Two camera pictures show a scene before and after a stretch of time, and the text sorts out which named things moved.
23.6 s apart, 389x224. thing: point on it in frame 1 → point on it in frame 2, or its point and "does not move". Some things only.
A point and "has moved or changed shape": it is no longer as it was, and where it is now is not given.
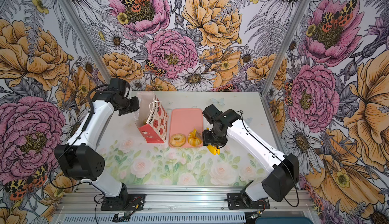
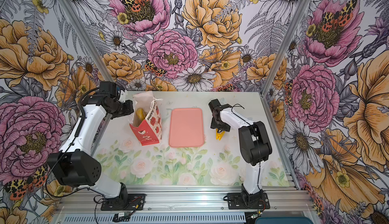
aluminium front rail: (86, 200) does not move
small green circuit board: (122, 217) does not move
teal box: (284, 220) does not move
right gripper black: (206, 139) → (226, 128)
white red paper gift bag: (152, 120) has moved or changed shape
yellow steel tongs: (214, 150) has moved or changed shape
